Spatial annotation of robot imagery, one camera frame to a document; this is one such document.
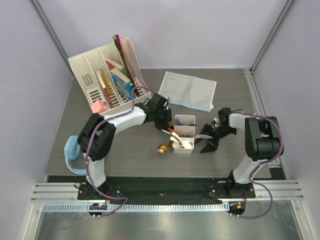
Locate white ceramic spoon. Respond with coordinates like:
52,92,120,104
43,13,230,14
170,136,192,149
162,129,181,140

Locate white desktop file organizer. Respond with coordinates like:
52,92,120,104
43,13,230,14
68,37,152,116

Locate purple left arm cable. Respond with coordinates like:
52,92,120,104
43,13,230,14
84,86,156,217

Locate light blue headphones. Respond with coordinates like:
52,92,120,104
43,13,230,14
63,135,87,176

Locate gold metal spoon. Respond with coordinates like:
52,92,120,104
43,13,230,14
157,142,172,154

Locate red striped book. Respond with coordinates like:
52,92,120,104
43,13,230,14
96,70,113,108

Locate white utensil container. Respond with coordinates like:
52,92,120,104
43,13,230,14
173,114,196,155

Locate grey cloth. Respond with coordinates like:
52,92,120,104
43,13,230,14
158,71,217,113

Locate pink box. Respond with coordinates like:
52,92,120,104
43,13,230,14
91,99,109,114

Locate green plastic folder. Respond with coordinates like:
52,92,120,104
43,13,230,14
112,34,136,88

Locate orange plastic utensil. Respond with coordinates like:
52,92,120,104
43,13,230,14
168,128,179,134

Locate silver table knife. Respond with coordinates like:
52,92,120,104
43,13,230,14
180,134,213,139

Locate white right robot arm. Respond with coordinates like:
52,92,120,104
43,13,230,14
195,107,284,199

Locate blue plastic fork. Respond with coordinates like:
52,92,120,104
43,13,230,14
172,118,182,126

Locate blue illustrated book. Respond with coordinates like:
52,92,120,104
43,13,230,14
110,68,134,101

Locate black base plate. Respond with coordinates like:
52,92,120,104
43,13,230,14
48,175,256,204

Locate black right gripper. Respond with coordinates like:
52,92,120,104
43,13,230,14
193,124,236,154

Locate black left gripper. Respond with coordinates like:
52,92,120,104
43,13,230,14
153,108,175,132

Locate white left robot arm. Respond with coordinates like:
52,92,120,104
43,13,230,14
77,93,172,200

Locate beige wooden spoon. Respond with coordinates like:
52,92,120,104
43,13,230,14
169,141,182,149

